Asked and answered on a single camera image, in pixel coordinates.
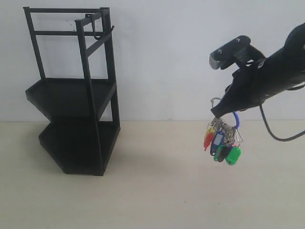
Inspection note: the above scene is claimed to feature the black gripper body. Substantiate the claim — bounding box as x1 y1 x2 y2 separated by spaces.
224 58 286 113

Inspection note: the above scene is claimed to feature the bunch of coloured key tags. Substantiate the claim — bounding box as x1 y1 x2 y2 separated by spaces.
203 111 244 166

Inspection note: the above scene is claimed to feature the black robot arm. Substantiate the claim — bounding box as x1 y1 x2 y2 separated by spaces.
209 24 305 117

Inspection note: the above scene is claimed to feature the black metal rack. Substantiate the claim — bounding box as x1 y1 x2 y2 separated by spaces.
23 6 121 176

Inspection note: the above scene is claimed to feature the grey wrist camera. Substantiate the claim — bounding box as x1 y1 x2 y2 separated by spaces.
209 35 265 70

